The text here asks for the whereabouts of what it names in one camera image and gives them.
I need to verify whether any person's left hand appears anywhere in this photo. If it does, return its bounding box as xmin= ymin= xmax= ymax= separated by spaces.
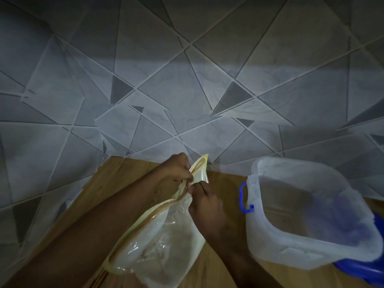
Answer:
xmin=143 ymin=152 xmax=194 ymax=198

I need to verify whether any person's right hand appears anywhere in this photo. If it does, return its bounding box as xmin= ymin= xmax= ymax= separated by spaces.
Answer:
xmin=187 ymin=180 xmax=229 ymax=237

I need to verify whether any clear yellow-trimmed zip bag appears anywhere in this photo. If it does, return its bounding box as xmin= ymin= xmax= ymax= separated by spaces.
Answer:
xmin=90 ymin=153 xmax=210 ymax=288

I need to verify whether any person's right forearm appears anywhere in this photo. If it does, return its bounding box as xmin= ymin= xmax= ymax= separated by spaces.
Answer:
xmin=203 ymin=223 xmax=284 ymax=288

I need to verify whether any person's left forearm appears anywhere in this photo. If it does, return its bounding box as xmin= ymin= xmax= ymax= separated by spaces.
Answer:
xmin=0 ymin=176 xmax=168 ymax=288

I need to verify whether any white powder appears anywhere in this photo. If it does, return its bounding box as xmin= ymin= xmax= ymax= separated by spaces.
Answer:
xmin=132 ymin=204 xmax=206 ymax=288

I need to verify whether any clear plastic storage container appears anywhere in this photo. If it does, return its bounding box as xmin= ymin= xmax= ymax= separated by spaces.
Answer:
xmin=246 ymin=156 xmax=384 ymax=270

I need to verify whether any blue plastic lid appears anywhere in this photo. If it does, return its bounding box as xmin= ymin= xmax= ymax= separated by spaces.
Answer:
xmin=332 ymin=210 xmax=384 ymax=288

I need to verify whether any blue container handle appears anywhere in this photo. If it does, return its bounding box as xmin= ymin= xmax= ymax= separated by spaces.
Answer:
xmin=239 ymin=182 xmax=255 ymax=214

